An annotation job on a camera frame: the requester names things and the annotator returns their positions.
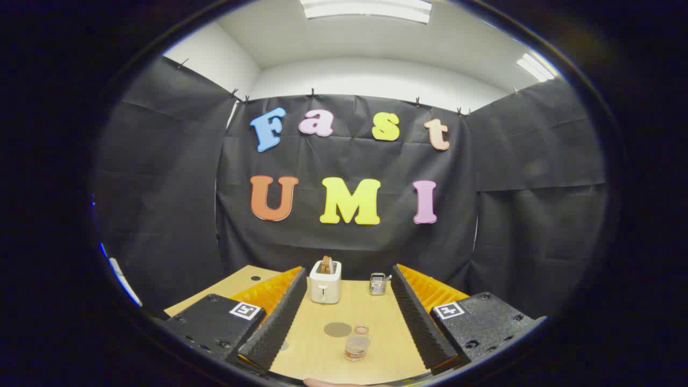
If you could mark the white toaster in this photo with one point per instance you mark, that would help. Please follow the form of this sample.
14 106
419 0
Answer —
325 290

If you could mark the round brown coaster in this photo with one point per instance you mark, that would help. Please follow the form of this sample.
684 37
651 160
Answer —
336 329

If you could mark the small ceiling light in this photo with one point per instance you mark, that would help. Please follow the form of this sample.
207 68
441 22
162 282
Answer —
535 67

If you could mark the long ceiling light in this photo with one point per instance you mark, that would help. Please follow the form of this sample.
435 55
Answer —
365 9

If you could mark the clear plastic juice bottle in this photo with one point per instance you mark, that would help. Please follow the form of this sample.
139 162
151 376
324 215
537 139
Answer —
357 348

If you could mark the wooden table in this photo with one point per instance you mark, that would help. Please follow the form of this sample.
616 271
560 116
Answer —
376 322

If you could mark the black backdrop cloth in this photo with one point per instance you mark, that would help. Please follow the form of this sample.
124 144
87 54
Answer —
349 247

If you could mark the brown toast slice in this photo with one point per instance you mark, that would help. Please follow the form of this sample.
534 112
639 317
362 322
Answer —
326 264

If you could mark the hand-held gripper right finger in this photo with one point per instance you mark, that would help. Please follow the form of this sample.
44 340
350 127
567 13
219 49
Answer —
422 322

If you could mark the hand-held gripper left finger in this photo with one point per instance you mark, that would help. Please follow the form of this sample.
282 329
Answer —
274 328

